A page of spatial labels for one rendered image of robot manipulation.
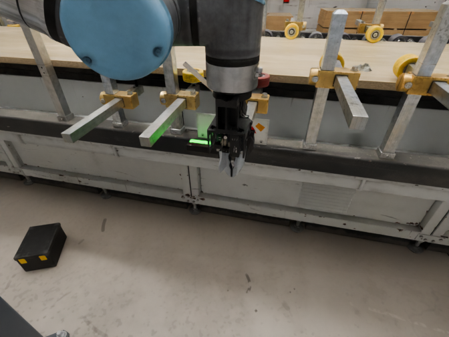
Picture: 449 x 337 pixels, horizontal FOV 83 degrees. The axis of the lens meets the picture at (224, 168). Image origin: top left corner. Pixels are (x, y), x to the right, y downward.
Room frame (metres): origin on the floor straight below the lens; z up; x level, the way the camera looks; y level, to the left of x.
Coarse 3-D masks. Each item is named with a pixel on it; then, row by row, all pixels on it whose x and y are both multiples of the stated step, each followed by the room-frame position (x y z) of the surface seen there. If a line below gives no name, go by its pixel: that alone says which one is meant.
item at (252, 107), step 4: (256, 88) 0.91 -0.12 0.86; (252, 92) 0.88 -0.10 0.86; (256, 92) 0.88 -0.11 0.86; (260, 92) 0.88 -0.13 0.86; (248, 104) 0.77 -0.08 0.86; (252, 104) 0.77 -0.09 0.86; (256, 104) 0.77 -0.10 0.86; (248, 108) 0.74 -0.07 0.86; (252, 108) 0.74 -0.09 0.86; (256, 108) 0.77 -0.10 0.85; (248, 112) 0.71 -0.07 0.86; (252, 112) 0.71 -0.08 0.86; (252, 116) 0.68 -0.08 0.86; (252, 120) 0.68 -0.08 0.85; (252, 124) 0.69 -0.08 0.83
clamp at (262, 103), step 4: (252, 96) 0.81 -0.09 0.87; (256, 96) 0.81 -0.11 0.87; (260, 96) 0.81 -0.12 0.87; (268, 96) 0.81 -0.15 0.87; (248, 100) 0.80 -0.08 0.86; (252, 100) 0.80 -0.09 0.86; (256, 100) 0.79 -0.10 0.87; (260, 100) 0.79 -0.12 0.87; (264, 100) 0.79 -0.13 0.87; (268, 100) 0.79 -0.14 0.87; (260, 104) 0.79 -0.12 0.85; (264, 104) 0.79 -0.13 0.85; (268, 104) 0.81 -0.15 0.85; (260, 108) 0.79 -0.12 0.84; (264, 108) 0.79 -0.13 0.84; (256, 112) 0.79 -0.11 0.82; (260, 112) 0.79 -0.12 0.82; (264, 112) 0.79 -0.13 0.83
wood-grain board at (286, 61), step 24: (0, 48) 1.40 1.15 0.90; (24, 48) 1.40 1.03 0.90; (48, 48) 1.40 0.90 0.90; (192, 48) 1.40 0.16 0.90; (264, 48) 1.40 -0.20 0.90; (288, 48) 1.40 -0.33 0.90; (312, 48) 1.40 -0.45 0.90; (360, 48) 1.40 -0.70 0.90; (384, 48) 1.40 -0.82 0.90; (408, 48) 1.40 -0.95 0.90; (264, 72) 0.98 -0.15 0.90; (288, 72) 0.98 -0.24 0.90; (360, 72) 0.98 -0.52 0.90; (384, 72) 0.98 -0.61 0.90
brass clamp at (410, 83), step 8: (408, 72) 0.74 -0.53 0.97; (400, 80) 0.73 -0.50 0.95; (408, 80) 0.70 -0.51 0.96; (416, 80) 0.70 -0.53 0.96; (424, 80) 0.69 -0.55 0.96; (432, 80) 0.69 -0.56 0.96; (440, 80) 0.68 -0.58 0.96; (448, 80) 0.68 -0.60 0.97; (400, 88) 0.71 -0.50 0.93; (408, 88) 0.70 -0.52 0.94; (416, 88) 0.70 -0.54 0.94; (424, 88) 0.69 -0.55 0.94
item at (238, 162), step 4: (240, 156) 0.43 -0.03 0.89; (236, 160) 0.45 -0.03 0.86; (240, 160) 0.44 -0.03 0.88; (244, 160) 0.45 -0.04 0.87; (236, 164) 0.45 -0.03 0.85; (240, 164) 0.44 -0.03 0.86; (236, 168) 0.45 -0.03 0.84; (240, 168) 0.45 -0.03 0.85; (232, 172) 0.46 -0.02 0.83; (236, 172) 0.41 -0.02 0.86; (232, 176) 0.46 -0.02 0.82
